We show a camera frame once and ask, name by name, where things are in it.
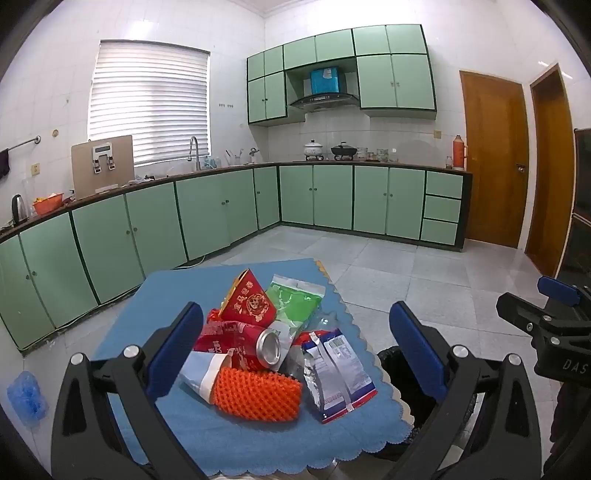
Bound tan board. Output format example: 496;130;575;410
71;135;136;200

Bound red paper cone package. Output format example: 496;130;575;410
218;269;278;324

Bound clear plastic wrapper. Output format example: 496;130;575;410
302;310;345;339

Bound steel electric kettle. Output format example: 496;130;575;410
10;194;29;227

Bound orange plastic basin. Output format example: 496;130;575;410
31;193;64;217

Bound green base cabinets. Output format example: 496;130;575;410
0;164;472;354

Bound green wall cabinets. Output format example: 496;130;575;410
246;24;437;126

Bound narrow wooden door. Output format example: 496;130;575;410
524;64;575;278

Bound green plastic bag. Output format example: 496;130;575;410
265;274;326;344

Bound metal towel bar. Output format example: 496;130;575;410
0;136;41;155

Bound white window blind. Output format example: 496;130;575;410
88;40;212;167

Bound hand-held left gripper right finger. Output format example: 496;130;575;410
389;301;542;480

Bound orange foam net sleeve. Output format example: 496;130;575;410
210;366;303;422

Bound dark glass cabinet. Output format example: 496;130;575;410
556;128;591;296

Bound white blue snack packet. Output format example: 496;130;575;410
300;329;378;424

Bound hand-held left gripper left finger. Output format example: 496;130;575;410
51;301;218;480

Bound range hood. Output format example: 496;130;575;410
288;92;361;112

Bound light blue drink carton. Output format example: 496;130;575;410
178;350;236;402

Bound black trash bin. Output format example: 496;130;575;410
376;346;476;462

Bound blue plastic bag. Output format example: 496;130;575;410
7;371;49;428

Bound red drink can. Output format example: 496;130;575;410
193;320;281;372

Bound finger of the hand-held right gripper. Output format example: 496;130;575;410
496;292;561;334
538;276;591;309

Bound white clip device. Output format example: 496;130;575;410
92;144;116;174

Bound blue tablecloth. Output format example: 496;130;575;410
90;258;414;478

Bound red thermos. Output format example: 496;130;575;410
452;135;468;171

